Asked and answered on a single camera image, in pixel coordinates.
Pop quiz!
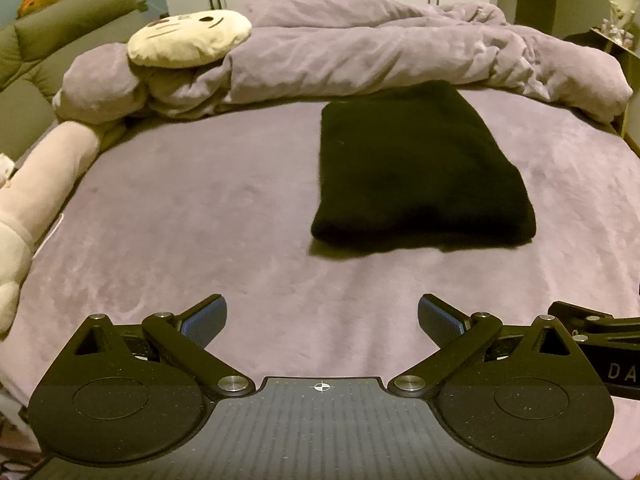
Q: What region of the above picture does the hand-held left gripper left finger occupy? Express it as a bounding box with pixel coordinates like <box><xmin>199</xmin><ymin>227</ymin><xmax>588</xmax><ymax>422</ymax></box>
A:
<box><xmin>71</xmin><ymin>293</ymin><xmax>255</xmax><ymax>402</ymax></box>

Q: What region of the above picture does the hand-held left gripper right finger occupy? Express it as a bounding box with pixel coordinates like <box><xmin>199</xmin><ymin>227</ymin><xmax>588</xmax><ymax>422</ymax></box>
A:
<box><xmin>388</xmin><ymin>293</ymin><xmax>575</xmax><ymax>402</ymax></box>

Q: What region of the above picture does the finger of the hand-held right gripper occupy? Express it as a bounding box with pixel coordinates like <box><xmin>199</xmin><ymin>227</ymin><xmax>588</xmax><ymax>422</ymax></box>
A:
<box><xmin>547</xmin><ymin>301</ymin><xmax>640</xmax><ymax>344</ymax></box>

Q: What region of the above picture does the black sweater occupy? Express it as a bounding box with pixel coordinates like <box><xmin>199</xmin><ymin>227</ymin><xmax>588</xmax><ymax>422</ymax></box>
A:
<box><xmin>310</xmin><ymin>80</ymin><xmax>537</xmax><ymax>254</ymax></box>

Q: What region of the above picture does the purple bed sheet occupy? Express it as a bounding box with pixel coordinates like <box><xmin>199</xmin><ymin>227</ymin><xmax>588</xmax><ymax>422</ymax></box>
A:
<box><xmin>0</xmin><ymin>80</ymin><xmax>640</xmax><ymax>471</ymax></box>

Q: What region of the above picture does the pink long plush toy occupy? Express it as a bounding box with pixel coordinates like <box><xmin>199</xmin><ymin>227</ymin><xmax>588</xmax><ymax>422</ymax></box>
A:
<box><xmin>0</xmin><ymin>122</ymin><xmax>101</xmax><ymax>336</ymax></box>

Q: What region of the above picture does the purple pillow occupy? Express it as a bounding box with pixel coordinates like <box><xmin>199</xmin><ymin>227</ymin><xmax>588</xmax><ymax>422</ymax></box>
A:
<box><xmin>52</xmin><ymin>42</ymin><xmax>151</xmax><ymax>126</ymax></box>

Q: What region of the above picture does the wooden nightstand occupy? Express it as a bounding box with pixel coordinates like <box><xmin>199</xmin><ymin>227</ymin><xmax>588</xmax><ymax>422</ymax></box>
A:
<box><xmin>565</xmin><ymin>27</ymin><xmax>640</xmax><ymax>156</ymax></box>

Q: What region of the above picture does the purple duvet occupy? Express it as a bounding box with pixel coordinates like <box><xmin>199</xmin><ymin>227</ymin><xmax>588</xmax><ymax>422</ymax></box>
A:
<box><xmin>145</xmin><ymin>0</ymin><xmax>634</xmax><ymax>123</ymax></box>

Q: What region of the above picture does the cream face plush cushion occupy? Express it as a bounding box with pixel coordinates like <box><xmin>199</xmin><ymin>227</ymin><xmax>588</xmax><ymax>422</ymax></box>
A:
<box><xmin>126</xmin><ymin>9</ymin><xmax>252</xmax><ymax>68</ymax></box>

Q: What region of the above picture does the pale ornament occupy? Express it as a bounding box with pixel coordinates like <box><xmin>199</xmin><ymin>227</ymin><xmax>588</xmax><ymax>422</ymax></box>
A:
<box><xmin>602</xmin><ymin>0</ymin><xmax>639</xmax><ymax>48</ymax></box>

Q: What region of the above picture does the orange plush toy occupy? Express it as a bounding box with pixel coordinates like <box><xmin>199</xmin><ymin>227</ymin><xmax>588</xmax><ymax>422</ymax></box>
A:
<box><xmin>17</xmin><ymin>0</ymin><xmax>65</xmax><ymax>20</ymax></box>

